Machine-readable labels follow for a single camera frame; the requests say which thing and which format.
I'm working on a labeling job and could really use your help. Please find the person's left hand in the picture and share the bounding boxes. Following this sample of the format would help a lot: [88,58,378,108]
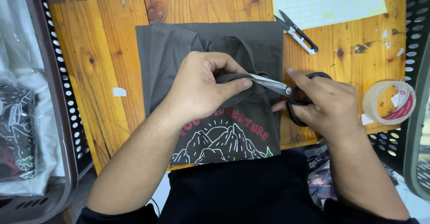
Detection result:
[162,51,253,123]

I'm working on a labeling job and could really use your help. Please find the person's right hand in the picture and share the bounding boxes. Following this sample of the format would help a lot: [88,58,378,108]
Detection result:
[271,68,361,143]

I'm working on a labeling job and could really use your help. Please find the grey printed t-shirt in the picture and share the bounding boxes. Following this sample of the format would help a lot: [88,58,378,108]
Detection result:
[135,21,285,166]

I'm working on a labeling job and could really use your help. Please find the black-handled scissors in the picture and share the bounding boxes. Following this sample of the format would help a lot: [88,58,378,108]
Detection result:
[249,71,333,128]

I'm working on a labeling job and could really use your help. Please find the roll of clear packing tape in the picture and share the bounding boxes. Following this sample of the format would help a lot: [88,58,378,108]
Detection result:
[361,80,417,126]

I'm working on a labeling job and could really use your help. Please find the crumpled clear plastic bags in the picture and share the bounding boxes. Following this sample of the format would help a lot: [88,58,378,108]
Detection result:
[304,140,400,211]

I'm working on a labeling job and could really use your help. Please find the small thread snips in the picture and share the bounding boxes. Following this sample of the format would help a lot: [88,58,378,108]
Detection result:
[274,10,319,55]

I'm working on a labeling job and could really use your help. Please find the black perforated plastic basket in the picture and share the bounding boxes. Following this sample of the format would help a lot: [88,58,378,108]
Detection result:
[368,0,430,174]

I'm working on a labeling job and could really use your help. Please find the grey-green plastic basket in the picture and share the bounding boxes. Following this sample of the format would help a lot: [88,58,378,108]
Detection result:
[403,39,430,202]

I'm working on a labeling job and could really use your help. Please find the sheet of pale labels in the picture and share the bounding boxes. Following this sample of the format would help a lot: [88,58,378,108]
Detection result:
[270,0,387,30]

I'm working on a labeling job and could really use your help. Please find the person's black clothing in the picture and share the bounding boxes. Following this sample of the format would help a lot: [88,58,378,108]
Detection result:
[77,149,420,224]

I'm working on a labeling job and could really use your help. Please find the brown perforated plastic basket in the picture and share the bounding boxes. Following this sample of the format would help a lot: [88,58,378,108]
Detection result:
[0,0,95,224]

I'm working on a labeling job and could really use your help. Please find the packaged printed black t-shirt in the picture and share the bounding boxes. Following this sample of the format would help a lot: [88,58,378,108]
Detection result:
[0,84,37,182]

